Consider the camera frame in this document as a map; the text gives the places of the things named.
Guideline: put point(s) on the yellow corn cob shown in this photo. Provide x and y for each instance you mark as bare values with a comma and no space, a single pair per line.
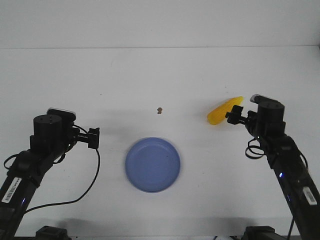
218,115

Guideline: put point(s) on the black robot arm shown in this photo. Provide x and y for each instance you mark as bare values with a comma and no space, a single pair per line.
292,172
24,177

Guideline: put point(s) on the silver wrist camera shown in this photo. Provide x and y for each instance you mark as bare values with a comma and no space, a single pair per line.
257,99
66,115

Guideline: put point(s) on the small brown table mark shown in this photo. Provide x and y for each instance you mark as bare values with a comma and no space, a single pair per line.
159,110

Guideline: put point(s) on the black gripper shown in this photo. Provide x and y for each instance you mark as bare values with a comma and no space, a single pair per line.
57,134
266,122

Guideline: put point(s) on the blue round plate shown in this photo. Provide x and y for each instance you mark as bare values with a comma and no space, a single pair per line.
152,164

